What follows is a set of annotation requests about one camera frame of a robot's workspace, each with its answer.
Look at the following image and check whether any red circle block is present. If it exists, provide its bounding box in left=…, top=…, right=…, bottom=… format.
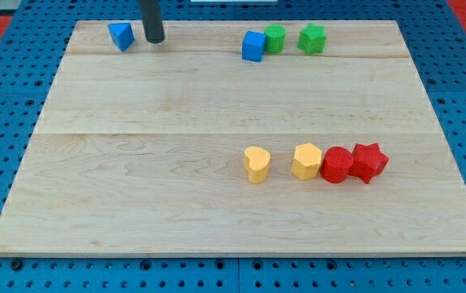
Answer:
left=320, top=146, right=354, bottom=183

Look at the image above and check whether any green circle block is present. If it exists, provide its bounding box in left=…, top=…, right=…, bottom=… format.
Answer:
left=265, top=24, right=286, bottom=54

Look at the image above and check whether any green star block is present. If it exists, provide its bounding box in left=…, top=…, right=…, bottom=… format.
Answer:
left=297, top=24, right=327, bottom=55

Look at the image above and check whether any red star block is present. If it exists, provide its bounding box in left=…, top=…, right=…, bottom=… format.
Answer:
left=349, top=143, right=389, bottom=184

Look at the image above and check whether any yellow heart block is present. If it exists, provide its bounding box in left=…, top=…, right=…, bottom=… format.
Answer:
left=244, top=146, right=271, bottom=184

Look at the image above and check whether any yellow hexagon block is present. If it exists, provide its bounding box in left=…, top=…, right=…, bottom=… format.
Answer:
left=291, top=143, right=323, bottom=180

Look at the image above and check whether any wooden board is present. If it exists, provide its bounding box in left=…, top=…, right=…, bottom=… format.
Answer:
left=0, top=20, right=466, bottom=258

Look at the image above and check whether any blue cube block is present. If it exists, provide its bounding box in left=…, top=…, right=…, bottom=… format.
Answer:
left=242, top=31, right=266, bottom=63

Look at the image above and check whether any blue triangle block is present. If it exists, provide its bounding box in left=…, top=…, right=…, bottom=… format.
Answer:
left=108, top=23, right=135, bottom=52

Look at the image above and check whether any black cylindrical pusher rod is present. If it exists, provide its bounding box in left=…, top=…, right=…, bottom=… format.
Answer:
left=138, top=0, right=165, bottom=44

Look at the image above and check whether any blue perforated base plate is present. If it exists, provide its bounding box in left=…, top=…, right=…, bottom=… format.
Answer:
left=0, top=1, right=466, bottom=292

